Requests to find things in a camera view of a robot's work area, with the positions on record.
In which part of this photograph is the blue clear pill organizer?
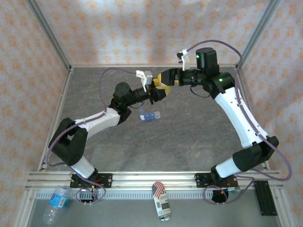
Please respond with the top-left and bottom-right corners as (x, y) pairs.
(139, 106), (161, 122)

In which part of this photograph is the flag print can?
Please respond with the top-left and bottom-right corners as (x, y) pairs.
(151, 181), (172, 222)

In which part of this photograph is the clear plastic water bottle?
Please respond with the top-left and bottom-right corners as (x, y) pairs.
(43, 185), (71, 225)

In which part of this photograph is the aluminium rear rail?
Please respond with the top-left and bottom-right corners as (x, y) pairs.
(70, 63), (238, 69)

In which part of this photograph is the aluminium frame post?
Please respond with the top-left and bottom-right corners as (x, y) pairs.
(236, 0), (282, 70)
(25, 0), (72, 70)

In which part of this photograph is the aluminium side rail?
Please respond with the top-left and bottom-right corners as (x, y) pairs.
(234, 67), (270, 171)
(37, 67), (73, 171)

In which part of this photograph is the long aluminium base rail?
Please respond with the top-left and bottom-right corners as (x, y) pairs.
(25, 170), (284, 191)

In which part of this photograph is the white slotted cable duct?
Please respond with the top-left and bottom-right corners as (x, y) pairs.
(35, 190), (215, 200)

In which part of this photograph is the black slotted bracket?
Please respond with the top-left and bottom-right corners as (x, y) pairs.
(253, 180), (277, 216)

